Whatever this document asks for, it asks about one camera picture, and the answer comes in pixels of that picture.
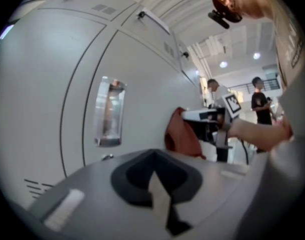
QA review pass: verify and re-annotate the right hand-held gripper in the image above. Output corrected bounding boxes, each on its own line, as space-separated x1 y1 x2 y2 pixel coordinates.
182 92 241 163

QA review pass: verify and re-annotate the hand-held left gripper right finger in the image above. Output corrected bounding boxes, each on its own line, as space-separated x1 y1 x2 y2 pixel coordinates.
154 149 251 240

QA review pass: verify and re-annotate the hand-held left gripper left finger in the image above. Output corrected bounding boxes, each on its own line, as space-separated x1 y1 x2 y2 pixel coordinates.
27 148 173 240

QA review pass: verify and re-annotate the red cloth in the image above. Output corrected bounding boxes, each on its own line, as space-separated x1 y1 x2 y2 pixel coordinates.
164 106 207 160

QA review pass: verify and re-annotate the grey metal cabinet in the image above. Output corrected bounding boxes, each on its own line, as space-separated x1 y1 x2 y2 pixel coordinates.
0 0 210 210

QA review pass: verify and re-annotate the person's right forearm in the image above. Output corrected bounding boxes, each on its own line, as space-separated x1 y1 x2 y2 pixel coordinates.
228 117 293 153

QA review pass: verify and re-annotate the black balcony railing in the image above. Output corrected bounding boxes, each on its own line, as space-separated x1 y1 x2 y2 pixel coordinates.
228 78 279 95

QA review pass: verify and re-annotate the operator in beige shirt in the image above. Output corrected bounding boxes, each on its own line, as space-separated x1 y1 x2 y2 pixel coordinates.
233 0 305 240

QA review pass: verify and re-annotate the person's head and neck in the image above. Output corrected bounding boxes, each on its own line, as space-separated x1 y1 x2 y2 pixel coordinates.
211 0 272 22

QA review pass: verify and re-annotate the black cable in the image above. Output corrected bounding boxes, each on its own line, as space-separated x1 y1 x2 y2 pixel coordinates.
238 137 250 165

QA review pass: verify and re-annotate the black head-mounted camera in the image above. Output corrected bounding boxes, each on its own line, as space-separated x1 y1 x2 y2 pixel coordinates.
207 10 230 30

